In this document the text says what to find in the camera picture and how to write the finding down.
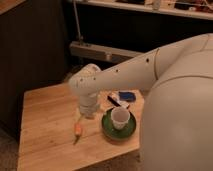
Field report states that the grey metal beam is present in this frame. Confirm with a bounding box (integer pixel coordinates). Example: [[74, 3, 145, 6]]
[[69, 41, 142, 63]]

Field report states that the blue sponge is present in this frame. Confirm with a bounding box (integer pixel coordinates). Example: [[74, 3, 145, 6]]
[[119, 92, 136, 102]]

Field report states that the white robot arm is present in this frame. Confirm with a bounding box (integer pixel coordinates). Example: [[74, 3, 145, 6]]
[[69, 33, 213, 171]]

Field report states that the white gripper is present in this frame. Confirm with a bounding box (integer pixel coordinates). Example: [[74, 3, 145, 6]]
[[79, 93, 100, 118]]

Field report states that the white ceramic cup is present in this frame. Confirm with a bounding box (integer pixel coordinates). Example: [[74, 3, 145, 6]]
[[111, 107, 130, 130]]

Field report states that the green plate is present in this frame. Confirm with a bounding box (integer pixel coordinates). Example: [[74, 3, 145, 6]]
[[101, 107, 137, 141]]

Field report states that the orange carrot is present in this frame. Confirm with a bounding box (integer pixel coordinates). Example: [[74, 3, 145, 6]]
[[74, 118, 83, 144]]

